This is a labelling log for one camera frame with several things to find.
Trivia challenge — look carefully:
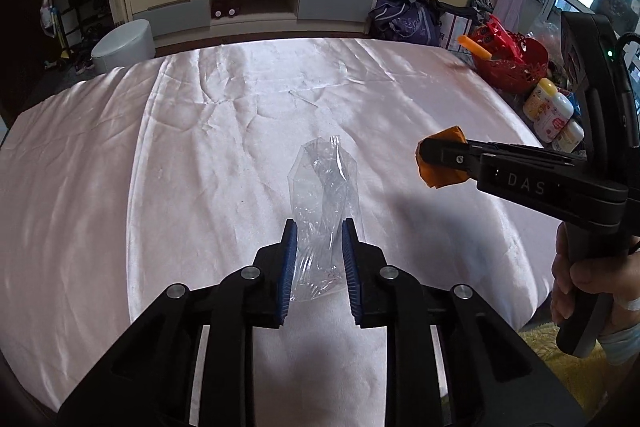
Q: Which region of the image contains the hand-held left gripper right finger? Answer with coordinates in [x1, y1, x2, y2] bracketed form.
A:
[341, 217, 586, 427]

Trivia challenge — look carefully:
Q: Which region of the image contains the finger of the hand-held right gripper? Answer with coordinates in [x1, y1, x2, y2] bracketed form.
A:
[418, 137, 577, 182]

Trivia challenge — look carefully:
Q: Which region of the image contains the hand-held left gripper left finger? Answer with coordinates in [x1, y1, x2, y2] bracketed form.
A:
[57, 218, 299, 427]

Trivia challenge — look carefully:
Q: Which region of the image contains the orange wrapper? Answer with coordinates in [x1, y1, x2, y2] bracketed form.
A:
[415, 125, 472, 190]

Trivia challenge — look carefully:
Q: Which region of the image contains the clear plastic wrapper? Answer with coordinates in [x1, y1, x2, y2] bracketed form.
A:
[290, 134, 362, 304]

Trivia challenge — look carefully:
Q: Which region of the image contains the person's right forearm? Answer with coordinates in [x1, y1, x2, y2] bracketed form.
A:
[597, 298, 640, 366]

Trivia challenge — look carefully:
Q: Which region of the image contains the person's right hand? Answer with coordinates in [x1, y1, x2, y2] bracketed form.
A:
[550, 223, 640, 327]

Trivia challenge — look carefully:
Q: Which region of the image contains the small white bottle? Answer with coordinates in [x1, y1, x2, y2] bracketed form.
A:
[552, 119, 585, 153]

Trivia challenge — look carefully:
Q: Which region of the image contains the white bottle with red label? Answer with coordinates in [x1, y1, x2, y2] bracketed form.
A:
[532, 92, 575, 144]

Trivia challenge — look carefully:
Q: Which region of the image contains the white bottle with yellow cap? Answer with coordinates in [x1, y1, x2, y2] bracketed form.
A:
[523, 78, 559, 124]

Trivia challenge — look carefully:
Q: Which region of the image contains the red plastic basket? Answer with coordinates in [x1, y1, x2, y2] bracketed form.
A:
[472, 14, 549, 96]

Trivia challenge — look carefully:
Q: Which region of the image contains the orange toy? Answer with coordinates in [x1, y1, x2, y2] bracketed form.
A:
[457, 35, 494, 59]

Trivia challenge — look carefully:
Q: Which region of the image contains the purple bag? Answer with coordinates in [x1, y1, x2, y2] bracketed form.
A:
[369, 0, 444, 46]

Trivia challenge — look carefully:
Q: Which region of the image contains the pink satin bedsheet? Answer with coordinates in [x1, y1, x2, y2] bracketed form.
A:
[0, 36, 563, 413]

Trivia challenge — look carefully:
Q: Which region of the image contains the yellow fluffy blanket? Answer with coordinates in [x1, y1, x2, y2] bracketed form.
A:
[519, 321, 617, 414]

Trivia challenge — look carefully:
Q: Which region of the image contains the white round stool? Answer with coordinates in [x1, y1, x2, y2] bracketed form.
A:
[90, 19, 156, 76]

